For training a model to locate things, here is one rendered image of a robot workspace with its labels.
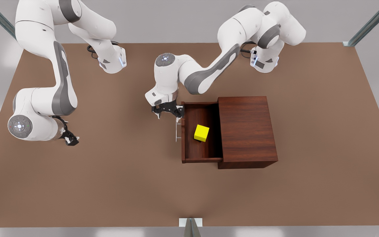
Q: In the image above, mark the dark wooden drawer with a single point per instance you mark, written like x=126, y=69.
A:
x=199, y=138

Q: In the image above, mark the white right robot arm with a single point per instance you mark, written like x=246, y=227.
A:
x=41, y=98

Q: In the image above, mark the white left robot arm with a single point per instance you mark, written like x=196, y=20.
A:
x=206, y=70

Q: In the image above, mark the yellow cube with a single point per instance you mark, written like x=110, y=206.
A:
x=201, y=133

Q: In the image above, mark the dark wooden cabinet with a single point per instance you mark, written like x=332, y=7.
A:
x=247, y=131

